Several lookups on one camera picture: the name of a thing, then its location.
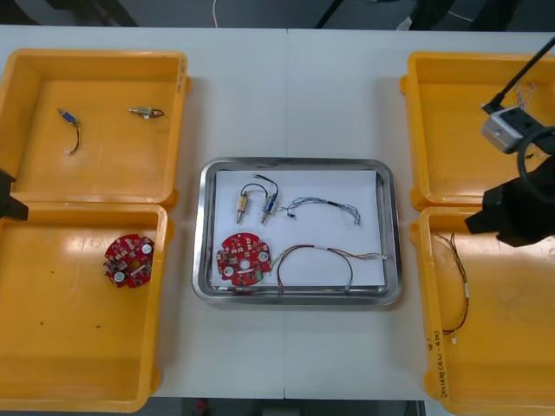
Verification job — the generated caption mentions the steel tray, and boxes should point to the steel tray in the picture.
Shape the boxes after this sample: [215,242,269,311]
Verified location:
[191,157,403,308]

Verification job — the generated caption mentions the blue label solenoid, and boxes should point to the blue label solenoid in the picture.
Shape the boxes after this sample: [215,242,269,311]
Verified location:
[56,107,82,157]
[252,172,281,225]

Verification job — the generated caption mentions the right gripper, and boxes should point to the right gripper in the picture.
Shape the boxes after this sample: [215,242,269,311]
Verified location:
[464,156,555,248]

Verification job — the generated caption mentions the blue-white twisted wire harness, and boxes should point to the blue-white twisted wire harness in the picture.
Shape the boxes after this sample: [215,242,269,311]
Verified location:
[279,196,362,227]

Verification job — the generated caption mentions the grey metal solenoid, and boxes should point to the grey metal solenoid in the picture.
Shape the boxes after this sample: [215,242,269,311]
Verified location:
[127,106,165,120]

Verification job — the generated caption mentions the white twisted wire harness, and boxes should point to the white twisted wire harness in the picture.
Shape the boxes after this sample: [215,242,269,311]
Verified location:
[513,81,547,160]

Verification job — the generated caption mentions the brass solenoid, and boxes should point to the brass solenoid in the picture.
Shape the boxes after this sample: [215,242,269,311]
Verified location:
[235,182,269,225]

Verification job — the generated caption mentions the round red circuit board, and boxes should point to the round red circuit board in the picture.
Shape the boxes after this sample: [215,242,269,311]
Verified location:
[215,231,272,288]
[102,232,156,289]

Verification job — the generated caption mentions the red black green-yellow harness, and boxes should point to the red black green-yellow harness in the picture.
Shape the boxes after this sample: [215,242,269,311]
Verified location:
[434,231,470,347]

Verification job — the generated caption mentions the red black wire harness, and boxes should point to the red black wire harness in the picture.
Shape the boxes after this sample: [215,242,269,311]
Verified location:
[269,244,389,292]

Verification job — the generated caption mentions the yellow-orange plastic bin with handwriting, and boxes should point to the yellow-orange plastic bin with handwriting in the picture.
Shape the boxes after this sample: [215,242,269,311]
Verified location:
[409,205,555,416]

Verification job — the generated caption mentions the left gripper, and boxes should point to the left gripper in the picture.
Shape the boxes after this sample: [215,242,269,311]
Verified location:
[0,166,29,222]

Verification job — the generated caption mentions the black furniture base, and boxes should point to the black furniture base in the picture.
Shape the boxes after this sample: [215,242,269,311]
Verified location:
[42,0,140,28]

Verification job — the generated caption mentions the blue label solenoid, long cable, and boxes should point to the blue label solenoid, long cable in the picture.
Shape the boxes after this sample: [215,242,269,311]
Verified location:
[56,107,82,157]

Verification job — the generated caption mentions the black metal leg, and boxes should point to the black metal leg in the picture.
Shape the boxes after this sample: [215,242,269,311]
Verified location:
[314,0,346,29]
[409,0,452,31]

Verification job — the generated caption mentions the white sheet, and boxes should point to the white sheet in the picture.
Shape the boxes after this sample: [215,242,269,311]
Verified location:
[210,168,387,292]

